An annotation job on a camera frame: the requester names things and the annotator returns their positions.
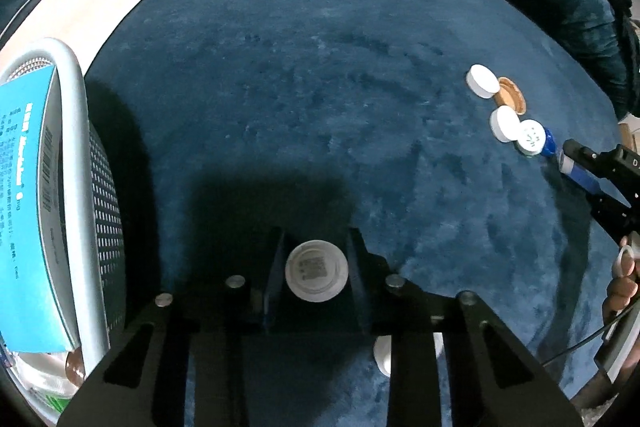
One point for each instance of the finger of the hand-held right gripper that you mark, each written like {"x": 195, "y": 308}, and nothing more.
{"x": 607, "y": 212}
{"x": 580, "y": 167}

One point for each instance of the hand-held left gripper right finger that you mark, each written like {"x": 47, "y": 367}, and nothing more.
{"x": 357, "y": 277}

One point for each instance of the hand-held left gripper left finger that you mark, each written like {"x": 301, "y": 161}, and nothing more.
{"x": 275, "y": 282}

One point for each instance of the white lid with grey label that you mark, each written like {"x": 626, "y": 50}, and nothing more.
{"x": 316, "y": 271}

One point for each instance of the cluster of small bottle caps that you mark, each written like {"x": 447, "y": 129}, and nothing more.
{"x": 482, "y": 81}

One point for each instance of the blue-grey plastic mesh basket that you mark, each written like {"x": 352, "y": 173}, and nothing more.
{"x": 75, "y": 107}

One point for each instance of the person's right forearm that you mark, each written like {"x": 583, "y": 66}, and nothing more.
{"x": 597, "y": 394}

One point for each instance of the person's right hand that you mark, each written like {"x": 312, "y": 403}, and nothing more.
{"x": 622, "y": 287}

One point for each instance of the white plastic lid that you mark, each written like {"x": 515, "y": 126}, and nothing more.
{"x": 384, "y": 355}

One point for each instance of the white and green plastic item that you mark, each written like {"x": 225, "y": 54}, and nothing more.
{"x": 40, "y": 377}

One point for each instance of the teal cardboard box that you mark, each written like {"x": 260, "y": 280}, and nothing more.
{"x": 25, "y": 207}

